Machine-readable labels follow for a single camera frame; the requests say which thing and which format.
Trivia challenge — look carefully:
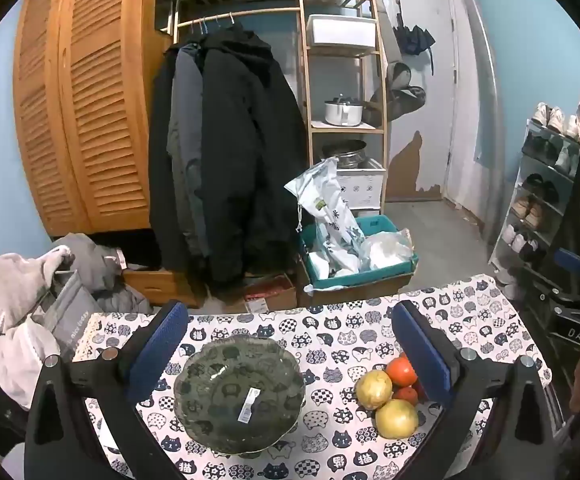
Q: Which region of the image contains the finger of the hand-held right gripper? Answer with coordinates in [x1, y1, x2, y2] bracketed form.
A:
[532, 248, 580, 301]

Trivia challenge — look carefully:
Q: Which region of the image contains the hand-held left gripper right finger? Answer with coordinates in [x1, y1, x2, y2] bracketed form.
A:
[391, 300, 556, 480]

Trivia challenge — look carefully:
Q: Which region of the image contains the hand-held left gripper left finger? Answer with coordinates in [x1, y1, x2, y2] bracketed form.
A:
[24, 300, 189, 480]

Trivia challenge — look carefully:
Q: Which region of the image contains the large orange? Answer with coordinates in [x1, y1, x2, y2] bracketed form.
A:
[386, 356, 417, 388]

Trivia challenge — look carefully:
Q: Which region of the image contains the yellow apple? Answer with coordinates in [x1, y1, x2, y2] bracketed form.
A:
[375, 399, 419, 440]

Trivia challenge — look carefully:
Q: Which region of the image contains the green glass plate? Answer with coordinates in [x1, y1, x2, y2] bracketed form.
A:
[172, 342, 307, 456]

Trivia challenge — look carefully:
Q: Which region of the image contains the wooden drawer box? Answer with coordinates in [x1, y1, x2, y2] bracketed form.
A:
[122, 267, 201, 308]

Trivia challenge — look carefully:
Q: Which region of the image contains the group of shoes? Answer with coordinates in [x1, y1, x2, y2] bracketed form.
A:
[500, 102, 580, 266]

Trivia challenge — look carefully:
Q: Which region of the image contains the brown cardboard box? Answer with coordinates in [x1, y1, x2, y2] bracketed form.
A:
[297, 255, 416, 308]

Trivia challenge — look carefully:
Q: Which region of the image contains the teal box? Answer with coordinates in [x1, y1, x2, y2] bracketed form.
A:
[300, 215, 419, 291]

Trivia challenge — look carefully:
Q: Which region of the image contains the grey fabric bag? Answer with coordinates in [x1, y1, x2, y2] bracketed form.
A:
[32, 270, 103, 361]

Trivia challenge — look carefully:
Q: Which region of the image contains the cat print tablecloth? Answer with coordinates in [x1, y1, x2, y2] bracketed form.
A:
[70, 274, 553, 480]

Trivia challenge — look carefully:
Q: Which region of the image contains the metal shoe rack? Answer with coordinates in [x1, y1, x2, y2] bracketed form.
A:
[487, 102, 580, 281]

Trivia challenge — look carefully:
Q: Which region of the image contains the grey jacket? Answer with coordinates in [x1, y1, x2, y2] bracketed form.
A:
[52, 232, 153, 313]

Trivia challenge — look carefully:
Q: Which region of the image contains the clear plastic bag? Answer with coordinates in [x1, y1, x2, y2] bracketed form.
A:
[362, 230, 415, 268]

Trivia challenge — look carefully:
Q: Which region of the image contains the red label cardboard box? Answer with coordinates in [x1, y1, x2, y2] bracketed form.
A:
[242, 272, 298, 313]

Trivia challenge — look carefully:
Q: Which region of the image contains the black jacket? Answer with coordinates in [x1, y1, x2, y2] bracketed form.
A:
[147, 46, 206, 273]

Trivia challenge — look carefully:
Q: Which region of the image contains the white printed plastic bag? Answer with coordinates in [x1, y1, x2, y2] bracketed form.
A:
[285, 156, 363, 273]

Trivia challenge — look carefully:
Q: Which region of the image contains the white patterned box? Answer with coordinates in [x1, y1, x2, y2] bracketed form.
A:
[336, 159, 387, 211]

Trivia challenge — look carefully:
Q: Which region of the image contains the grey pipe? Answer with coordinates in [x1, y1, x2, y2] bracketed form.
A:
[457, 0, 501, 241]

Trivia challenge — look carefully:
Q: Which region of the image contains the black coat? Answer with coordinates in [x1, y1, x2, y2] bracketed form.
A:
[197, 27, 311, 291]

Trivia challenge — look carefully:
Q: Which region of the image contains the steel bowl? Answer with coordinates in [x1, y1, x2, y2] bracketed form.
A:
[322, 141, 368, 168]

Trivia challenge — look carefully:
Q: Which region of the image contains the grey door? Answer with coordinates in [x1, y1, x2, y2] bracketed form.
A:
[382, 0, 458, 202]

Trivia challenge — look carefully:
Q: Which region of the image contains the grey coat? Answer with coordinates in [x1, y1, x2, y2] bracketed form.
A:
[167, 42, 211, 261]

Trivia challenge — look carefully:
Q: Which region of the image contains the dark hanging bag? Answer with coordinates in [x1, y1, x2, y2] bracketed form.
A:
[370, 60, 427, 123]

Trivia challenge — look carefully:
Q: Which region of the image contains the wooden louvered wardrobe door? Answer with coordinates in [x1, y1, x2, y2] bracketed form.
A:
[12, 0, 173, 236]

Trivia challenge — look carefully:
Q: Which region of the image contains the wooden ladder shelf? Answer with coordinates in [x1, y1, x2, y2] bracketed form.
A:
[297, 0, 388, 216]

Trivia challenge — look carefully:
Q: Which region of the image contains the black umbrella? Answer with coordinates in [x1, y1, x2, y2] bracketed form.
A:
[392, 0, 437, 56]

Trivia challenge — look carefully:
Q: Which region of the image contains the white storage bin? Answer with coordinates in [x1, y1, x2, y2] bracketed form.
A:
[307, 14, 377, 52]

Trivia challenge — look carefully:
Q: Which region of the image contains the wooden clothes rack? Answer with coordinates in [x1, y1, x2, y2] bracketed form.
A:
[157, 0, 303, 46]

